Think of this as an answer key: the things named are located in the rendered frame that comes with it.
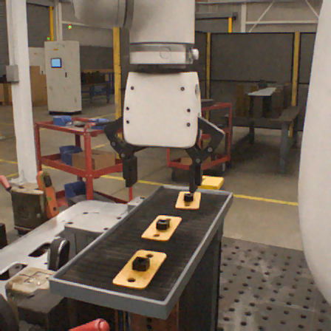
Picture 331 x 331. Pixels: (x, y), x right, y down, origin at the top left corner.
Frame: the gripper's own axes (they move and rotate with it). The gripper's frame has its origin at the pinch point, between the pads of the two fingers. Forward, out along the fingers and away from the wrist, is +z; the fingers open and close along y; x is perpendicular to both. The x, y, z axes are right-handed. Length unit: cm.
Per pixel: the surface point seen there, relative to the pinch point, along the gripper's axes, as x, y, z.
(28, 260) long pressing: -10.7, 32.3, 23.2
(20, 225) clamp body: -35, 53, 28
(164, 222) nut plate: 0.5, -0.5, 6.0
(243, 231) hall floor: -265, 8, 123
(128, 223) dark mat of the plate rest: -0.3, 5.3, 7.2
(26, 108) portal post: -338, 267, 33
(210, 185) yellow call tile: -22.9, -3.1, 7.2
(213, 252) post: -22.8, -4.2, 21.6
